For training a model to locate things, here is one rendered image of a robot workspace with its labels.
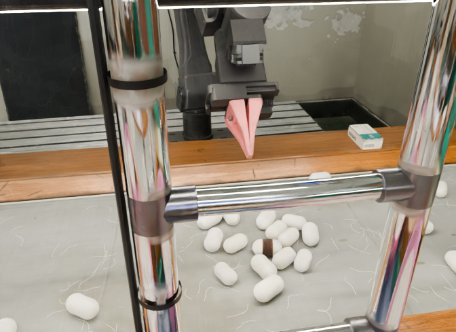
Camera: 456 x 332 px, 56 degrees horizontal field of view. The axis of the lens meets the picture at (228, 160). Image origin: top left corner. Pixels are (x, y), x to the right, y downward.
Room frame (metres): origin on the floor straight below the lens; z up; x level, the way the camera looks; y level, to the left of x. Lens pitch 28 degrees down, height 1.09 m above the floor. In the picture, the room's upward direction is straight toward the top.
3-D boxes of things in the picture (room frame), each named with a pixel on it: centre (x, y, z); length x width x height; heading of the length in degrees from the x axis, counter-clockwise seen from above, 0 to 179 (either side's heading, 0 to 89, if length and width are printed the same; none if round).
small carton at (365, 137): (0.67, -0.23, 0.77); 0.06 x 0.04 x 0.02; 9
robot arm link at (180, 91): (0.87, 0.06, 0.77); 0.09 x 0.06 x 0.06; 110
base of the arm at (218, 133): (0.87, 0.07, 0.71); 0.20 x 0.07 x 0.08; 101
